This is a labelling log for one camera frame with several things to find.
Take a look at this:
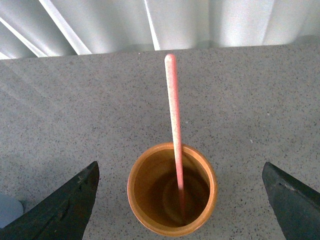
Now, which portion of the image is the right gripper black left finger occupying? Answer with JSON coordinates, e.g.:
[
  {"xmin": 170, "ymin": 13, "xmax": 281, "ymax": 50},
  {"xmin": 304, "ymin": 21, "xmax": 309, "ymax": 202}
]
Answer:
[{"xmin": 0, "ymin": 161, "xmax": 100, "ymax": 240}]

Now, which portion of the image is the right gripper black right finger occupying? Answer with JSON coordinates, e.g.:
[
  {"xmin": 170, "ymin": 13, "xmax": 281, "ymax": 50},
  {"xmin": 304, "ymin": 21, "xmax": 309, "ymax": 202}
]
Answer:
[{"xmin": 262, "ymin": 162, "xmax": 320, "ymax": 240}]

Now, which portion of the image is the light blue plastic cup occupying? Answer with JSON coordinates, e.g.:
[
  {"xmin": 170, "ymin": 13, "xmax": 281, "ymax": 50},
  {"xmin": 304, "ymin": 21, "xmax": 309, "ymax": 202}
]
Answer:
[{"xmin": 0, "ymin": 193, "xmax": 24, "ymax": 229}]

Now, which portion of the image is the pink speckled chopstick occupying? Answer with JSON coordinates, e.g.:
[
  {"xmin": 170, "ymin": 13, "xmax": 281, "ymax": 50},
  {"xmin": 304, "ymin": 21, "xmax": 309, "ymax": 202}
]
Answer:
[{"xmin": 164, "ymin": 53, "xmax": 186, "ymax": 221}]

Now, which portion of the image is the orange wooden chopstick holder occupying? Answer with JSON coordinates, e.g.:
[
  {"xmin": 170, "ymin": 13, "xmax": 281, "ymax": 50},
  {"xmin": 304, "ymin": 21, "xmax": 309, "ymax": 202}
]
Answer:
[{"xmin": 127, "ymin": 142, "xmax": 218, "ymax": 237}]

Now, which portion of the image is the white pleated curtain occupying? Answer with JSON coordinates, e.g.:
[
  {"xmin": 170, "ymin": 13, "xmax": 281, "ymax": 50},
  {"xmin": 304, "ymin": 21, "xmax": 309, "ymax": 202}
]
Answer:
[{"xmin": 0, "ymin": 0, "xmax": 320, "ymax": 60}]

